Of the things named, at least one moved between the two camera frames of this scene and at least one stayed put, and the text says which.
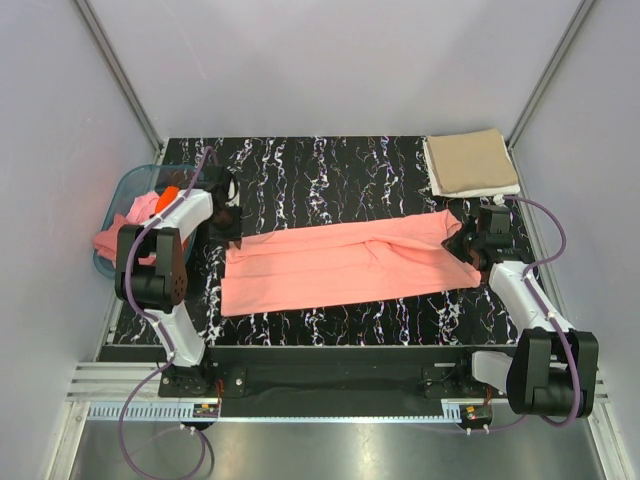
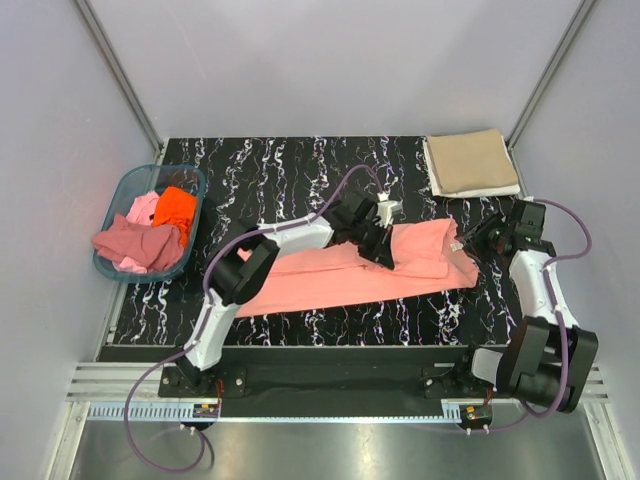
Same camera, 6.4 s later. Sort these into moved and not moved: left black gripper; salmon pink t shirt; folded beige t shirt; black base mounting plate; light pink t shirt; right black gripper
Moved: right black gripper; left black gripper
Not moved: folded beige t shirt; light pink t shirt; salmon pink t shirt; black base mounting plate
